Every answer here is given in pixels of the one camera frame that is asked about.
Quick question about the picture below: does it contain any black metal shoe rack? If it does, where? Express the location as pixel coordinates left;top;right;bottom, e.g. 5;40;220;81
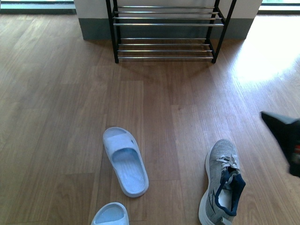
106;0;237;63

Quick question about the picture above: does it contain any light blue slide sandal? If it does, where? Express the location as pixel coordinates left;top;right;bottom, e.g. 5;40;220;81
91;202;129;225
103;127;149;198

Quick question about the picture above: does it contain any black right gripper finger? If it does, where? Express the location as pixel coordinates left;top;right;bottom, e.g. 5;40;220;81
261;112;300;177

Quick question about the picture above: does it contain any grey knit sneaker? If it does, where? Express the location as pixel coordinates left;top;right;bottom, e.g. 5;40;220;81
198;139;246;225

